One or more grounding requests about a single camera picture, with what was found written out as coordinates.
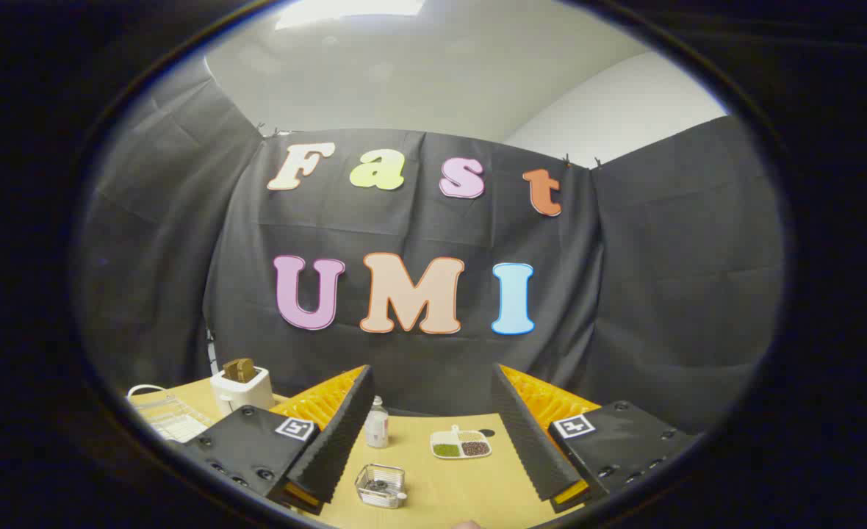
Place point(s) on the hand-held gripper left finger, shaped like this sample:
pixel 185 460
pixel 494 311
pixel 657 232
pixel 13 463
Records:
pixel 334 433

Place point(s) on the brown toast slice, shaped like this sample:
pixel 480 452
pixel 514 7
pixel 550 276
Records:
pixel 239 369

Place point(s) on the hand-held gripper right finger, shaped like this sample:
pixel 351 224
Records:
pixel 525 433

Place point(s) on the small clear bottle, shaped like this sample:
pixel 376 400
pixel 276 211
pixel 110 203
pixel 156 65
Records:
pixel 377 426

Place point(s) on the black backdrop cloth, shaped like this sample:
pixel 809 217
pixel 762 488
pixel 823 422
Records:
pixel 419 279

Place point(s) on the white toaster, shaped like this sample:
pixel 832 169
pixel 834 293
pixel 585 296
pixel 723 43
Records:
pixel 242 393

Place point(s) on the white divided condiment dish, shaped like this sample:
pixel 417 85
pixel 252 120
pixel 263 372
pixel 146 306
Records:
pixel 461 443

